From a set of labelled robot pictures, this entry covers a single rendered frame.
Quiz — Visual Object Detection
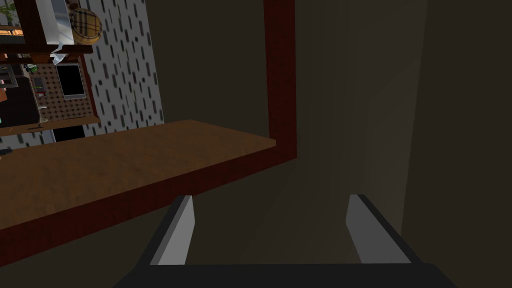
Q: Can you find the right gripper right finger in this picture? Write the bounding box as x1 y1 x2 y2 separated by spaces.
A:
345 193 424 265

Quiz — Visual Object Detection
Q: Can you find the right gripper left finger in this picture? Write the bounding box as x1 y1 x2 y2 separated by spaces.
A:
137 194 196 266

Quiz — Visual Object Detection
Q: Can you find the brown wooden shelf unit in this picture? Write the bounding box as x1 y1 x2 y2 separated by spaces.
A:
0 0 298 267

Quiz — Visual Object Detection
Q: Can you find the tan plaid round barrel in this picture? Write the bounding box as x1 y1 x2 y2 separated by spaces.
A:
68 7 103 46

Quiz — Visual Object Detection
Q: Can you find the black screen silver frame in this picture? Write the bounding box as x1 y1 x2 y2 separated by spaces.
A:
55 62 87 101

